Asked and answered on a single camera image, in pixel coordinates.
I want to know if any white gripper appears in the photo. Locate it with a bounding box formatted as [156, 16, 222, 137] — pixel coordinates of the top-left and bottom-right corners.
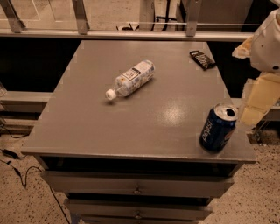
[232, 10, 280, 126]

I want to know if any blue pepsi can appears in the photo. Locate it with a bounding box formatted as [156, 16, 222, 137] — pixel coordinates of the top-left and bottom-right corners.
[199, 103, 238, 153]

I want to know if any black rxbar chocolate wrapper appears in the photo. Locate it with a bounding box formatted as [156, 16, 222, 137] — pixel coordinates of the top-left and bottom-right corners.
[189, 51, 216, 71]

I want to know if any clear plastic water bottle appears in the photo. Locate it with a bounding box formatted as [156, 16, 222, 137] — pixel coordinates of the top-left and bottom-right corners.
[105, 60, 156, 101]

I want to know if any grey drawer cabinet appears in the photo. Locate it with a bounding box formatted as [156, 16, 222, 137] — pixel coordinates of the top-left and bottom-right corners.
[23, 40, 256, 224]

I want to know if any upper grey drawer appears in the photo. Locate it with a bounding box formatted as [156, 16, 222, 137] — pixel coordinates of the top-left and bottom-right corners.
[42, 171, 234, 198]

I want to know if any grey drawer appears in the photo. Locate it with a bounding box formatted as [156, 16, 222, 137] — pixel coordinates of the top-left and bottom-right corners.
[42, 171, 234, 198]
[65, 199, 212, 220]

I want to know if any lower grey drawer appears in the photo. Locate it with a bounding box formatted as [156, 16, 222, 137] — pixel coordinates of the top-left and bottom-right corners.
[65, 199, 212, 220]

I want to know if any metal railing frame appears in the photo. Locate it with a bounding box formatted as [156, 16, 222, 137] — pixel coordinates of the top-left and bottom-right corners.
[0, 0, 255, 42]

